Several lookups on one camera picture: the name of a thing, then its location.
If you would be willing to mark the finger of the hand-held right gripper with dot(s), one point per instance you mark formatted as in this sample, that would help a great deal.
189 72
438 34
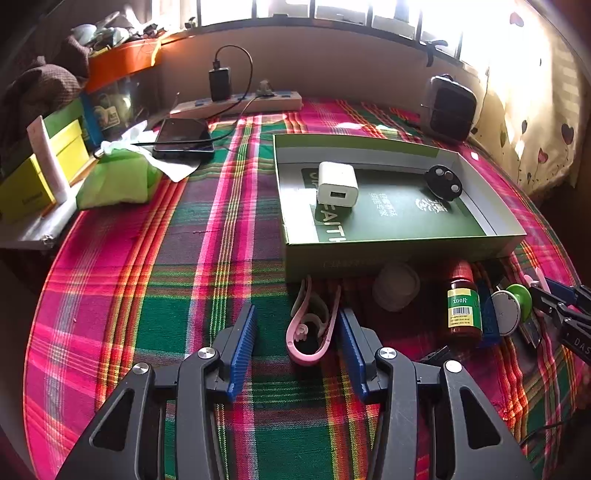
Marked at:
563 290
551 302

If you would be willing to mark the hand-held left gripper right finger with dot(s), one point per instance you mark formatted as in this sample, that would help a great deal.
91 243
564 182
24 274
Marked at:
352 360

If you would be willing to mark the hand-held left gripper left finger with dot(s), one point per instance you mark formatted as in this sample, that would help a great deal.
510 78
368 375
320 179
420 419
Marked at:
242 355

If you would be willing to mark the white and green spool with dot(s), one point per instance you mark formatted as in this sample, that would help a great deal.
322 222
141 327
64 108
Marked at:
508 309

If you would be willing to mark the pink clip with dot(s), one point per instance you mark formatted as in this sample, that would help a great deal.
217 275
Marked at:
304 353

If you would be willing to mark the black ridged block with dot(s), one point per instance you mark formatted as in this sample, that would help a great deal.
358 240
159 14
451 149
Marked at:
436 356

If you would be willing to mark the brown bottle with red cap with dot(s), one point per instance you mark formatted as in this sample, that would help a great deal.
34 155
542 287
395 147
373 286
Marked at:
463 304

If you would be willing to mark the blue USB device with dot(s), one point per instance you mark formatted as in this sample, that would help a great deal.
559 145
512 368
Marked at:
488 323

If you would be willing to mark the plaid blanket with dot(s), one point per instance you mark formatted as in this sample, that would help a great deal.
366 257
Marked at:
152 277

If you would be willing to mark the black oval disc with magnets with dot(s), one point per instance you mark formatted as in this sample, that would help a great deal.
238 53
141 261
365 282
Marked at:
441 184

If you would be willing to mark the white charger adapter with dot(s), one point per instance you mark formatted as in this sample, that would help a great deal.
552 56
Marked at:
337 184

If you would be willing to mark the patterned curtain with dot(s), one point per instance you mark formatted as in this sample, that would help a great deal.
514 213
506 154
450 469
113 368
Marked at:
531 106

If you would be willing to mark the white paper sheet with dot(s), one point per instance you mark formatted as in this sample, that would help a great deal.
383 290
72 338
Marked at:
180 168

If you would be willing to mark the small grey heater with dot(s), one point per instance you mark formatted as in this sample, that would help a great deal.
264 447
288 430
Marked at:
450 108

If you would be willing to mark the green tissue pack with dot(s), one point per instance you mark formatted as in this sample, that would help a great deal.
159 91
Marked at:
117 180

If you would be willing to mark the black smartphone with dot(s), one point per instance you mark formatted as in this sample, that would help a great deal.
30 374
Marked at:
183 136

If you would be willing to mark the white plastic board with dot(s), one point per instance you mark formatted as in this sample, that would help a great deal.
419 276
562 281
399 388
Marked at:
32 228

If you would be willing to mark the beige power strip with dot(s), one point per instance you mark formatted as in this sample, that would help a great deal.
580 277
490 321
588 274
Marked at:
277 102

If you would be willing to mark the white plug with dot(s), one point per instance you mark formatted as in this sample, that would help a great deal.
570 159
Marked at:
265 90

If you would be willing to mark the black charger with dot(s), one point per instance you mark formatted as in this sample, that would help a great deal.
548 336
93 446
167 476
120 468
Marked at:
219 84

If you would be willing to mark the yellow green cardboard box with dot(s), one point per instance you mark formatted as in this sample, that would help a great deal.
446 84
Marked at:
25 189

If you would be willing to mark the white tube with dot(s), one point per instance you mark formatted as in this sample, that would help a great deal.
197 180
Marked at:
48 161

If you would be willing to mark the clear storage container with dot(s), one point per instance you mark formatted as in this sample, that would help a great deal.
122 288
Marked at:
124 104

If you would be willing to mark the blue carton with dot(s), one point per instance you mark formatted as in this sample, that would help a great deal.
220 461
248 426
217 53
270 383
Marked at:
92 120

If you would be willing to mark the orange box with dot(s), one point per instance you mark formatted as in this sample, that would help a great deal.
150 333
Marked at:
122 62

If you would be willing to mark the brown cloth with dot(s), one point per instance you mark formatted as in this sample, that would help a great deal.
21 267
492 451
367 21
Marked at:
37 87

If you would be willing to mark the window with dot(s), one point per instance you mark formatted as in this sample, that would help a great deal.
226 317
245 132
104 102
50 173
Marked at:
323 18

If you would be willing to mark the pile of small trinkets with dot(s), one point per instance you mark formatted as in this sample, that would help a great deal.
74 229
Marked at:
111 32

